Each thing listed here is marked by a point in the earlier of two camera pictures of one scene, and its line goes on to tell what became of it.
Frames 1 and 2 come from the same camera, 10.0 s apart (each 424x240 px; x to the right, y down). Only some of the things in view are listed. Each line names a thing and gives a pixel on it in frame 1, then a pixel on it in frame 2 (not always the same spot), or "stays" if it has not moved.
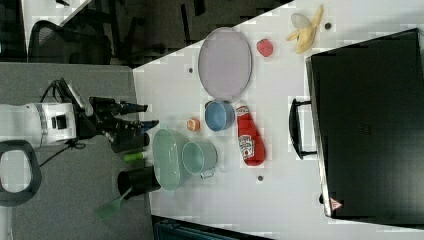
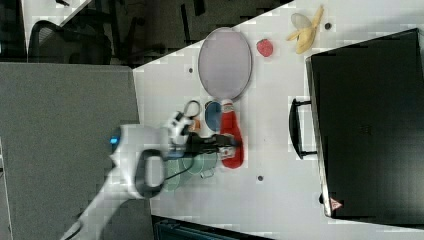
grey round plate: [225, 62] stays
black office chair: [51, 43] stays
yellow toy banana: [305, 29] stays
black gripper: [100, 119] → [196, 143]
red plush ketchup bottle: [251, 143] → [232, 157]
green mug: [199, 158] stays
